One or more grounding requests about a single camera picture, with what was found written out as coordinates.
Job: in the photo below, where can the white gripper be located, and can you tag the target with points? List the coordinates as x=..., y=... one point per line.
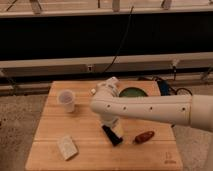
x=114, y=123

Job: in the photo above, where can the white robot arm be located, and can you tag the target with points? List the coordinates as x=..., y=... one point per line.
x=195, y=111

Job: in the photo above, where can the brown oblong object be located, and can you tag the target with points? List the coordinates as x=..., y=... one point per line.
x=143, y=137

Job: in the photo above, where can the green bowl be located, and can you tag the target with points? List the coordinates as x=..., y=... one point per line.
x=133, y=92

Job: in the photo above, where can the white plastic bottle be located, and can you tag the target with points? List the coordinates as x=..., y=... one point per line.
x=108, y=81

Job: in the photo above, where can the wooden board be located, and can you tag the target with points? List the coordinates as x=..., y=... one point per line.
x=95, y=151

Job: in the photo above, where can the white sponge block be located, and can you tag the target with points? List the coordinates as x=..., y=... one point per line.
x=67, y=147

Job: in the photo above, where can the blue box with cable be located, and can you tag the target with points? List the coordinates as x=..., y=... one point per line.
x=166, y=89

